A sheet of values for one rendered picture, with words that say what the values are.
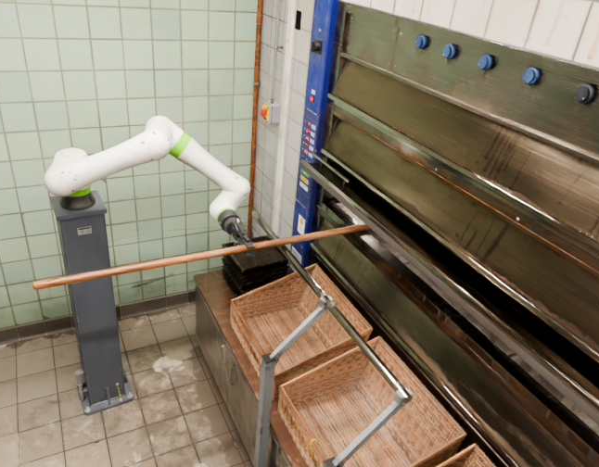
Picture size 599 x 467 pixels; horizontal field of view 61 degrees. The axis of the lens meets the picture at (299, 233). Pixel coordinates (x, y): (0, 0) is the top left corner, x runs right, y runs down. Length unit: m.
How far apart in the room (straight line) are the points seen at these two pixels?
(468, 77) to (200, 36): 1.70
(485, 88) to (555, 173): 0.35
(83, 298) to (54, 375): 0.83
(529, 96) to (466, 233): 0.47
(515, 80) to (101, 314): 2.09
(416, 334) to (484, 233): 0.57
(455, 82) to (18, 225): 2.43
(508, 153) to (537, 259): 0.32
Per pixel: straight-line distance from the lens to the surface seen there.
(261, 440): 2.25
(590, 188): 1.48
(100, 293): 2.63
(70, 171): 2.17
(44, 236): 3.27
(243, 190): 2.30
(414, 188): 1.94
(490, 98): 1.67
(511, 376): 1.78
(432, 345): 2.04
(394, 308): 2.17
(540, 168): 1.56
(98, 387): 3.03
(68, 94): 2.96
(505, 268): 1.66
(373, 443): 2.21
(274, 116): 2.88
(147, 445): 2.91
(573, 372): 1.53
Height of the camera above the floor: 2.30
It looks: 30 degrees down
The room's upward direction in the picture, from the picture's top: 6 degrees clockwise
